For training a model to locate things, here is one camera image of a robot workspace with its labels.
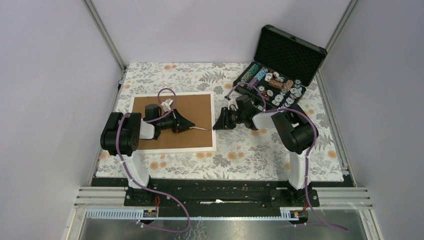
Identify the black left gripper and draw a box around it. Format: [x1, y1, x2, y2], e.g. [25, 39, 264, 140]
[156, 108, 195, 133]

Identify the black poker chip case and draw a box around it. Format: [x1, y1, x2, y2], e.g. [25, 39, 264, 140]
[233, 24, 328, 110]

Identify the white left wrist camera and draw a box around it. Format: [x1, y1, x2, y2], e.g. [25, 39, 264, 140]
[160, 98, 174, 112]

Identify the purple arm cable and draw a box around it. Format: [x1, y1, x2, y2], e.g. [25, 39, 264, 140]
[224, 82, 349, 232]
[115, 87, 192, 233]

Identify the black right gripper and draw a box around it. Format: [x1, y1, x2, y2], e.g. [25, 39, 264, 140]
[212, 107, 246, 131]

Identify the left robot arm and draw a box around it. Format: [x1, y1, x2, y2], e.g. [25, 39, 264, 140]
[100, 104, 196, 206]

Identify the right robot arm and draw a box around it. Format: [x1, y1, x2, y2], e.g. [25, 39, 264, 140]
[212, 95, 319, 206]

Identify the yellow handled screwdriver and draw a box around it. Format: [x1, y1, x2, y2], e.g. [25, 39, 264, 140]
[189, 126, 212, 131]

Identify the white picture frame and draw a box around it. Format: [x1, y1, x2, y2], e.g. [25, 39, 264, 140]
[137, 91, 217, 155]

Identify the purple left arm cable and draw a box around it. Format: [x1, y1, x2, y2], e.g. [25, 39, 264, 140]
[115, 87, 192, 233]

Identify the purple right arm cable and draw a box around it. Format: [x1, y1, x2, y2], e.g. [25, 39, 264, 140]
[224, 82, 349, 232]

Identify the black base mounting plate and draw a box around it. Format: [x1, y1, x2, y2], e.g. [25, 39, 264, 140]
[78, 178, 353, 218]

